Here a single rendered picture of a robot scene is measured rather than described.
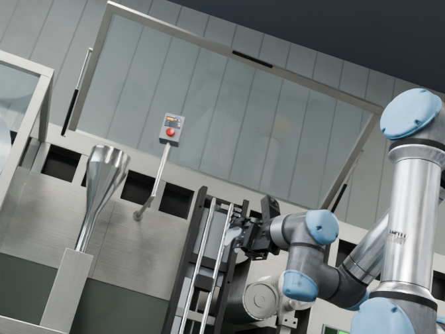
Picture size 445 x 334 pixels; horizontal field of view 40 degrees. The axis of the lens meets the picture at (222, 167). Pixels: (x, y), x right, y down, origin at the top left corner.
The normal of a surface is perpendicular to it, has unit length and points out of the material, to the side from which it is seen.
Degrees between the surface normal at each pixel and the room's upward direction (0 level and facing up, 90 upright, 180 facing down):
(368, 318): 98
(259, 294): 90
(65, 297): 90
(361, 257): 105
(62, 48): 90
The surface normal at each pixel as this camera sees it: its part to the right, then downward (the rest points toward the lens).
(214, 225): 0.30, -0.30
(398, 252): -0.57, -0.43
